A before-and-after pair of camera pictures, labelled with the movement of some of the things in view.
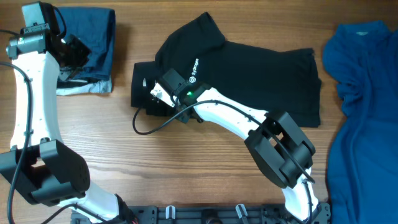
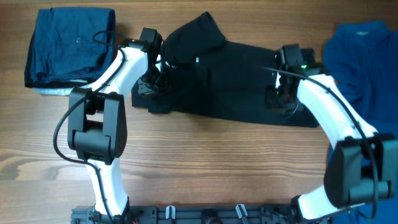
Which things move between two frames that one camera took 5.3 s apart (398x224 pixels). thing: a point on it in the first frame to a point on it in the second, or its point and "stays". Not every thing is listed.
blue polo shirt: (362, 57) stays
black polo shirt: (282, 81) stays
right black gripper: (175, 112) to (272, 104)
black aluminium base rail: (213, 214) stays
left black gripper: (84, 53) to (145, 91)
